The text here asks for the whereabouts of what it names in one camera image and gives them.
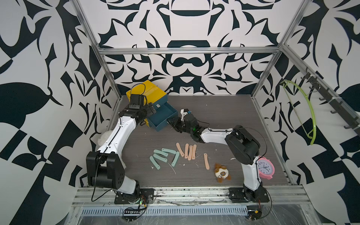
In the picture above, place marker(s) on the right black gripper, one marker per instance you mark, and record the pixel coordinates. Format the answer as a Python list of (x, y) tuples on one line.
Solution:
[(174, 122)]

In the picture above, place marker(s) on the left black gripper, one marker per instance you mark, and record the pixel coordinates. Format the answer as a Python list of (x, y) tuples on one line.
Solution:
[(147, 110)]

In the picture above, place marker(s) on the pink folding knife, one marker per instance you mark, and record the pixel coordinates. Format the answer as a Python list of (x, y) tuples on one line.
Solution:
[(180, 149), (186, 150), (206, 161), (194, 148), (190, 153)]

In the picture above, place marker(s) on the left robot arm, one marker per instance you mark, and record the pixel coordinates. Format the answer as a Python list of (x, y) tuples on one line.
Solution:
[(104, 166)]

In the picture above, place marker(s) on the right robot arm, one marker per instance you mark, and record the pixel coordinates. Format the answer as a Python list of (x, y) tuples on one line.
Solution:
[(244, 147)]

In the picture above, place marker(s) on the yellow drawer cabinet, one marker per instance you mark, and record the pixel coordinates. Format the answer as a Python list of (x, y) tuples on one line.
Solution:
[(154, 95)]

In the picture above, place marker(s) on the mint folding knife top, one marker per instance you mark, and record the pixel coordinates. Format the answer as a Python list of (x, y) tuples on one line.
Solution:
[(169, 151)]

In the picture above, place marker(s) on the mint folding knife upper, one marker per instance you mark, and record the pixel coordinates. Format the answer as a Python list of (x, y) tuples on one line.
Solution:
[(165, 154)]

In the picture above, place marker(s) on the mint folding knife right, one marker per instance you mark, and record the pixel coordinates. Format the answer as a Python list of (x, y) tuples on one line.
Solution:
[(175, 159)]

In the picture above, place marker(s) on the mint folding knife leftmost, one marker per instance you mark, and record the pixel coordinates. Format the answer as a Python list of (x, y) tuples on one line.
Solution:
[(153, 161)]

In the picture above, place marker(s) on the brown white plush puppy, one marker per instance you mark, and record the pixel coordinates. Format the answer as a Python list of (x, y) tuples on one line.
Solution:
[(221, 173)]

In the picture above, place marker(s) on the pink alarm clock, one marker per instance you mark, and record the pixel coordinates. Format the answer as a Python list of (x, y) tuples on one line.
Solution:
[(266, 168)]

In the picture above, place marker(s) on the black hook rack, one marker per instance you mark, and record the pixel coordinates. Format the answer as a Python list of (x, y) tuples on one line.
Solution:
[(329, 96)]

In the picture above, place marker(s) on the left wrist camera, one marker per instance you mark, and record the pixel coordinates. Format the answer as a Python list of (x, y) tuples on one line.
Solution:
[(137, 101)]

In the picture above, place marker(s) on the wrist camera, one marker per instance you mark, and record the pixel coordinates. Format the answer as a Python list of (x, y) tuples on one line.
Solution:
[(184, 112), (137, 101)]

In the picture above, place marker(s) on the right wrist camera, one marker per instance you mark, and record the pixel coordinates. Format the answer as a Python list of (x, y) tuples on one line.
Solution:
[(184, 112)]

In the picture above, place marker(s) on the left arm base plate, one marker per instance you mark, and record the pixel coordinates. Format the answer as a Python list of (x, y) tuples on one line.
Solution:
[(140, 195)]

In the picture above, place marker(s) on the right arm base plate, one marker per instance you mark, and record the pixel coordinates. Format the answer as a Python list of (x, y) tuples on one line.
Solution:
[(246, 195)]

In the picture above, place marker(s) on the green bow on wall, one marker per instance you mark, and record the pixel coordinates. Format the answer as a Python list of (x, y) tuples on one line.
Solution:
[(302, 107)]

